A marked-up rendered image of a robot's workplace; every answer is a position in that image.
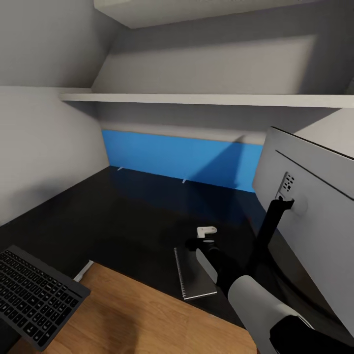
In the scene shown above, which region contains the notebook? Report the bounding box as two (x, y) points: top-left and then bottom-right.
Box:
(175, 246), (217, 299)

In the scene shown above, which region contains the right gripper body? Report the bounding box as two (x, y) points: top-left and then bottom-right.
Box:
(188, 237), (213, 252)

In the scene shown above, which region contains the keyboard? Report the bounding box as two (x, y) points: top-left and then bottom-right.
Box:
(0, 245), (91, 352)

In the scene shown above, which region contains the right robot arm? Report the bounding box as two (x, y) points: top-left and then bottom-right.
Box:
(185, 226), (354, 354)

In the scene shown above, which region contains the monitor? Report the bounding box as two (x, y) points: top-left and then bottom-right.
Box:
(251, 126), (354, 337)

